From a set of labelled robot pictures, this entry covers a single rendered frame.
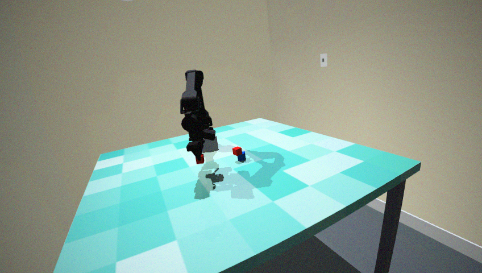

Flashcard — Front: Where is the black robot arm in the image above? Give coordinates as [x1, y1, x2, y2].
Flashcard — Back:
[180, 69, 216, 141]

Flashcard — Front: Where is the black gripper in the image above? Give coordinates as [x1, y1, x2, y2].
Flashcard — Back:
[186, 124, 205, 161]

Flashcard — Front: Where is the blue cube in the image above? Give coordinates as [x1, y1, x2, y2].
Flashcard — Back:
[238, 151, 246, 161]

